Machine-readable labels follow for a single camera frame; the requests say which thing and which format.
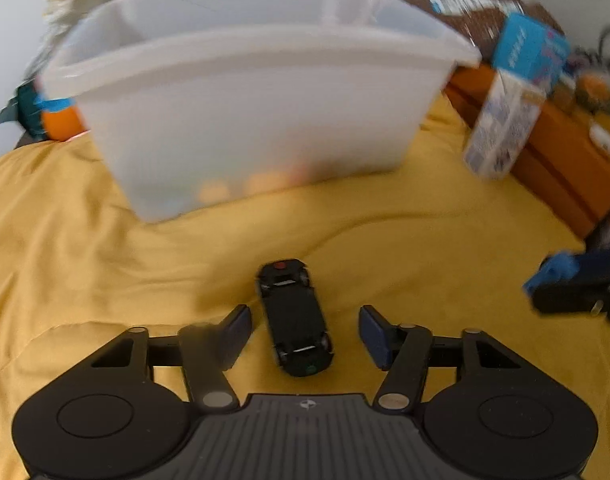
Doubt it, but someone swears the brown cardboard box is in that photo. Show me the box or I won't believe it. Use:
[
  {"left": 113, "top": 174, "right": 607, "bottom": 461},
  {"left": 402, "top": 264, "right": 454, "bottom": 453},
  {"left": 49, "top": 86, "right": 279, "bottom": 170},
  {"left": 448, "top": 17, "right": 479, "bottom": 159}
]
[{"left": 380, "top": 0, "right": 566, "bottom": 61}]

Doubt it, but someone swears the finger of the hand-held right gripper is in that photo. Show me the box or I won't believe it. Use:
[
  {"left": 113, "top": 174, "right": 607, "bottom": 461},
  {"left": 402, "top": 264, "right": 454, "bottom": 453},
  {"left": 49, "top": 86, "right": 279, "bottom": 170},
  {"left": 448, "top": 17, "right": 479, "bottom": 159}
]
[
  {"left": 567, "top": 251, "right": 610, "bottom": 286},
  {"left": 531, "top": 280, "right": 610, "bottom": 317}
]

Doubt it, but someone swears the small white object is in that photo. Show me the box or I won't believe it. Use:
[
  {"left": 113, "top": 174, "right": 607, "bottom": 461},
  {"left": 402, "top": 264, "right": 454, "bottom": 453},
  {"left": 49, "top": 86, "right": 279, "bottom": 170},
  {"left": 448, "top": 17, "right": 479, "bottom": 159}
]
[{"left": 587, "top": 122, "right": 610, "bottom": 154}]

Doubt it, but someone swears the white plastic storage bin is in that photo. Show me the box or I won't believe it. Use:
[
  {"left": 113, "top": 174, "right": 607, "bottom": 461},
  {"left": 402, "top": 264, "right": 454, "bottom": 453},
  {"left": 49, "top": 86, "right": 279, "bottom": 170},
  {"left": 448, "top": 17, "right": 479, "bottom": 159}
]
[{"left": 38, "top": 0, "right": 483, "bottom": 224}]

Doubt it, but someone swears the light blue carton box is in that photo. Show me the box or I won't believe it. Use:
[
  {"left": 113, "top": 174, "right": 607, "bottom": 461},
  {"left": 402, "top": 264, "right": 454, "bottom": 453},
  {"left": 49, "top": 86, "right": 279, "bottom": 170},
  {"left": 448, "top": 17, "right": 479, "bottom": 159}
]
[{"left": 490, "top": 11, "right": 572, "bottom": 96}]

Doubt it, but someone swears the orange fruit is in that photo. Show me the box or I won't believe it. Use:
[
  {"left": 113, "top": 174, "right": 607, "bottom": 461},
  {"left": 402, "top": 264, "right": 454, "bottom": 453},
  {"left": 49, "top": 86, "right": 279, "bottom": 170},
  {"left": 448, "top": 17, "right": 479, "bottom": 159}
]
[{"left": 40, "top": 104, "right": 92, "bottom": 142}]

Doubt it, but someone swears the orange cardboard box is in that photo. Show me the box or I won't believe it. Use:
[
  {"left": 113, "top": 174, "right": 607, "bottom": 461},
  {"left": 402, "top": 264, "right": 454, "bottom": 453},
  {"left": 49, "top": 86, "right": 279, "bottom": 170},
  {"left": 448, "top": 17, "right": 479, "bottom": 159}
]
[{"left": 445, "top": 62, "right": 610, "bottom": 241}]

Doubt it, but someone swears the yellow cloth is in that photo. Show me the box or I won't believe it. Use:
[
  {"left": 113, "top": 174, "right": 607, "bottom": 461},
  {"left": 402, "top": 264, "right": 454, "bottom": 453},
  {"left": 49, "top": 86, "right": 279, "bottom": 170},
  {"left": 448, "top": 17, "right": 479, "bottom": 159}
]
[{"left": 0, "top": 95, "right": 610, "bottom": 480}]

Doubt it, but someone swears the toy car with red dot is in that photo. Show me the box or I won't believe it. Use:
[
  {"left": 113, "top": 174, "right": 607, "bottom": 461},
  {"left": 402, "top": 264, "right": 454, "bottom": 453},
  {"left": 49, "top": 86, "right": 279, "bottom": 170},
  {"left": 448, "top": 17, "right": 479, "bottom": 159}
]
[{"left": 256, "top": 258, "right": 336, "bottom": 378}]

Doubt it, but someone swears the white milk carton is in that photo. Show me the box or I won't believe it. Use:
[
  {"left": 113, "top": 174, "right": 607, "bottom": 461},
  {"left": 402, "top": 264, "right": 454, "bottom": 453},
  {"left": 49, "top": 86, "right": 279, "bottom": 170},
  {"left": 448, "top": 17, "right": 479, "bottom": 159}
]
[{"left": 462, "top": 67, "right": 548, "bottom": 181}]

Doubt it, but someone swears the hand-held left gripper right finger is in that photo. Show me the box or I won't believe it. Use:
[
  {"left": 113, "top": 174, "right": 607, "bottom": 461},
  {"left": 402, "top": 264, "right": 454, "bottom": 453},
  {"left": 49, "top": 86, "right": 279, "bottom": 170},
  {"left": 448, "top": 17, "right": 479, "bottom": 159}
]
[{"left": 359, "top": 305, "right": 522, "bottom": 413}]

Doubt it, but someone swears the net bag of fruit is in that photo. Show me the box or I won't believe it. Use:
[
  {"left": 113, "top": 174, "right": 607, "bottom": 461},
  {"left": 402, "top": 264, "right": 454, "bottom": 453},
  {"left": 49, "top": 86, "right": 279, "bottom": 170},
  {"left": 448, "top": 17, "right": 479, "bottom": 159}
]
[{"left": 560, "top": 67, "right": 610, "bottom": 122}]

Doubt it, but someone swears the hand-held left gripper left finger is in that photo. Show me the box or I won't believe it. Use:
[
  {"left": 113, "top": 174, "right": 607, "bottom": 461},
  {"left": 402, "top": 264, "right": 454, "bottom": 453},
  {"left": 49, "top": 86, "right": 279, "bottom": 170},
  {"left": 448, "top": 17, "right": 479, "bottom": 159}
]
[{"left": 88, "top": 304, "right": 253, "bottom": 411}]

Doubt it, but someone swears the light blue toy block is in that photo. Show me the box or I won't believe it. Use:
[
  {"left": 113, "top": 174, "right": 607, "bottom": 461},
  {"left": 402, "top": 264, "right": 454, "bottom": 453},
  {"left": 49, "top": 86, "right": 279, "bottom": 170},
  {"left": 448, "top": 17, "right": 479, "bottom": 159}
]
[{"left": 522, "top": 252, "right": 579, "bottom": 294}]

